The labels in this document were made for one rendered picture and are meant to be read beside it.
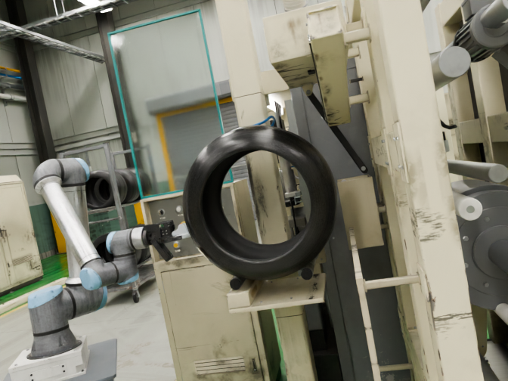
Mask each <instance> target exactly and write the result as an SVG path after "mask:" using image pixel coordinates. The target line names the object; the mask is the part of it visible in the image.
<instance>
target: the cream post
mask: <svg viewBox="0 0 508 381"><path fill-rule="evenodd" d="M215 4H216V9H217V13H218V20H219V25H220V29H221V36H222V41H223V45H224V49H225V56H226V61H227V65H228V72H229V76H230V81H231V87H232V92H233V96H234V103H235V107H236V112H237V119H238V123H239V127H244V126H248V125H254V124H256V123H259V122H262V121H263V120H265V119H267V118H268V108H267V104H266V100H265V93H264V89H263V84H262V77H261V72H260V68H259V60H258V56H257V52H256V44H255V40H254V35H253V31H252V24H251V20H250V15H249V8H248V4H247V0H215ZM245 160H246V167H247V170H248V175H249V183H250V187H251V191H252V198H253V202H254V206H255V211H256V218H257V222H258V226H259V234H260V238H261V242H262V243H263V244H276V243H282V242H284V241H287V240H289V239H291V238H292V237H291V233H290V226H289V222H288V217H287V210H286V205H285V201H284V197H283V189H282V185H281V180H280V173H279V168H278V164H277V157H276V154H275V153H271V152H268V151H265V150H258V151H255V152H252V153H249V154H247V155H245ZM274 313H275V317H276V322H277V329H278V333H279V337H280V344H281V348H282V350H283V359H284V363H285V368H286V373H287V381H318V375H317V371H316V366H315V362H314V355H313V350H312V346H311V340H310V336H309V330H308V322H307V318H306V313H305V306H304V305H297V306H290V307H284V308H274Z"/></svg>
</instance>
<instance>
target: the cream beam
mask: <svg viewBox="0 0 508 381"><path fill-rule="evenodd" d="M331 5H338V6H339V12H340V16H341V21H342V28H343V29H344V33H346V32H347V31H346V27H345V18H344V14H343V9H342V2H341V0H332V1H328V2H323V3H320V4H316V5H311V6H308V7H304V8H299V9H296V10H293V11H288V12H284V13H281V14H275V15H272V16H269V17H263V18H262V21H263V25H264V28H263V30H264V34H265V41H266V45H267V49H268V57H269V61H270V62H271V65H272V66H273V67H274V68H275V69H276V71H277V72H278V73H279V75H280V76H281V77H282V79H283V80H284V81H285V83H286V84H287V85H288V86H289V87H290V89H292V88H298V87H301V86H300V85H301V84H305V83H309V82H313V83H314V84H315V83H318V82H317V78H316V73H315V74H311V75H309V74H308V70H314V64H313V60H312V56H311V50H310V46H309V44H308V37H307V35H308V34H309V33H308V26H306V23H307V19H306V12H307V11H313V10H316V9H319V8H325V7H328V6H331ZM348 46H349V43H347V44H346V49H345V61H346V68H347V60H348Z"/></svg>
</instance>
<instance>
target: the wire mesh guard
mask: <svg viewBox="0 0 508 381"><path fill-rule="evenodd" d="M349 233H350V239H351V245H352V256H353V262H354V267H355V278H356V283H357V286H358V294H359V299H360V303H361V310H362V315H363V320H364V328H365V332H366V337H367V344H368V348H369V353H370V361H371V365H372V370H373V378H374V381H381V379H380V374H379V366H378V362H377V357H376V349H375V345H374V341H373V333H372V328H371V324H370V315H369V311H368V307H367V299H366V295H365V290H364V281H363V277H362V273H361V265H360V261H359V257H358V249H357V245H356V241H355V233H354V229H353V227H352V228H349Z"/></svg>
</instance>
